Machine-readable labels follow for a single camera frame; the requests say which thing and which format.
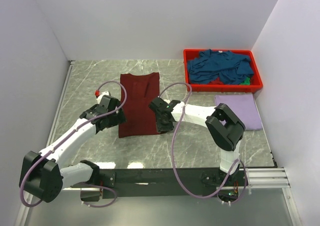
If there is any blue t-shirt in bin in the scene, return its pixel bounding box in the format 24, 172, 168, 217
187, 49, 254, 85

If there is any folded lavender t-shirt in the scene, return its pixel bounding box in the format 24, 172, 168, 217
215, 94, 263, 130

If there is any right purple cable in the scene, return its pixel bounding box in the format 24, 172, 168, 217
158, 82, 250, 204

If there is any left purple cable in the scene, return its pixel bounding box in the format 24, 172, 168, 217
19, 80, 129, 209

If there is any purple cable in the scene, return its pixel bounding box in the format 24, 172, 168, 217
158, 82, 250, 204
19, 80, 129, 209

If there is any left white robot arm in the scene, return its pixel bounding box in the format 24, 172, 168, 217
19, 94, 126, 207

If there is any red plastic bin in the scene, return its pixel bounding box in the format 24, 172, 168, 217
183, 49, 263, 93

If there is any aluminium frame rail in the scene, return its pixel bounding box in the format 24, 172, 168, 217
62, 167, 292, 192

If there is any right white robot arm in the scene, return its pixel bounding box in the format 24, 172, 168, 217
148, 97, 246, 185

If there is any green garment in bin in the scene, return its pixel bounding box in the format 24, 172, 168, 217
240, 77, 251, 85

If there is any dark red t-shirt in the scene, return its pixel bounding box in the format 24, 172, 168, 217
118, 73, 160, 138

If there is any black base beam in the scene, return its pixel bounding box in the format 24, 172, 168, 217
69, 168, 251, 202

